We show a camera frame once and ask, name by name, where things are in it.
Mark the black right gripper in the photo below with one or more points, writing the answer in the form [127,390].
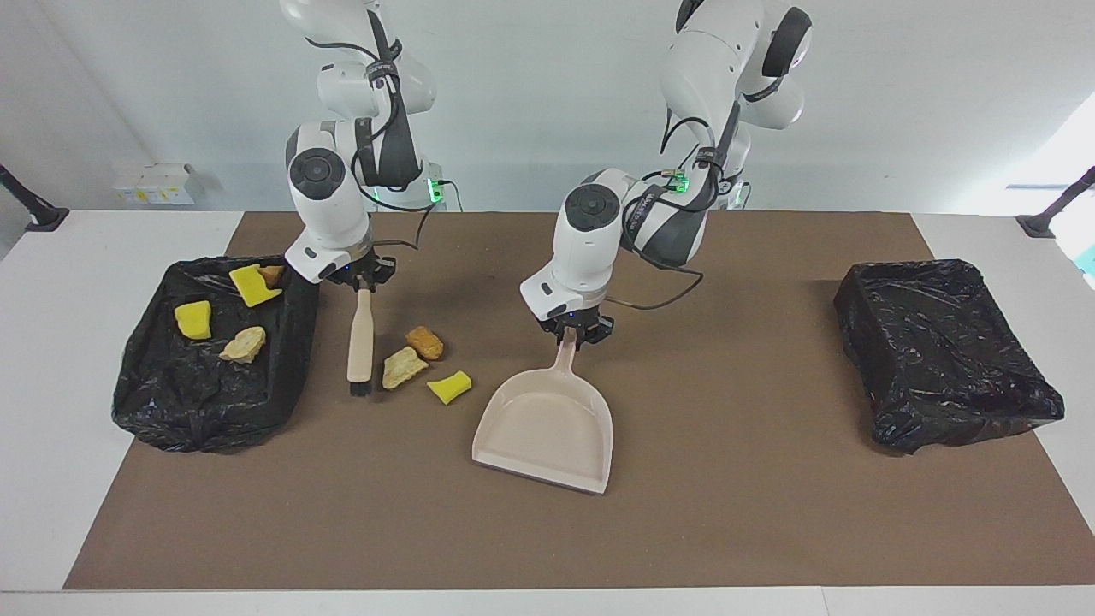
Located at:
[364,269]

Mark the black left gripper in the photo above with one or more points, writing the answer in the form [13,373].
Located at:
[577,323]

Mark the beige hand brush black bristles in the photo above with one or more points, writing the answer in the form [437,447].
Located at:
[361,342]

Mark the brown cork-like piece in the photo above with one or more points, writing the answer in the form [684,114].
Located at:
[425,343]

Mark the pale beige stone-like piece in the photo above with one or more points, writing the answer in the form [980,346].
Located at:
[402,368]

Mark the wavy orange striped foam piece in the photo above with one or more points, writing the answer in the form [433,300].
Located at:
[274,274]

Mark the beige plastic dustpan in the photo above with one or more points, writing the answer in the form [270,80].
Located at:
[547,428]

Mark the green and yellow sponge piece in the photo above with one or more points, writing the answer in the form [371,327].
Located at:
[251,287]

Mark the small yellow sponge wedge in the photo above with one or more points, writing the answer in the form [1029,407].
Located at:
[449,387]

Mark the rounded orange striped foam piece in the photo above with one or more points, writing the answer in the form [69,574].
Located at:
[244,345]

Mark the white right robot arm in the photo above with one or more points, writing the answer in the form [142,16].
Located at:
[329,214]

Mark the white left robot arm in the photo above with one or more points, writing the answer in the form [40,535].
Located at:
[582,248]

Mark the black bag lined bin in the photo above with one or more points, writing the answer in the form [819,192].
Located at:
[171,393]
[941,359]

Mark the brown table mat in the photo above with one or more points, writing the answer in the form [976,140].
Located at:
[513,530]

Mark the black stand pole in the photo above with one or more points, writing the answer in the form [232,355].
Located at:
[43,218]
[1039,224]

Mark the white wall socket box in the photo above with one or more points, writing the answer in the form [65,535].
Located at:
[154,184]

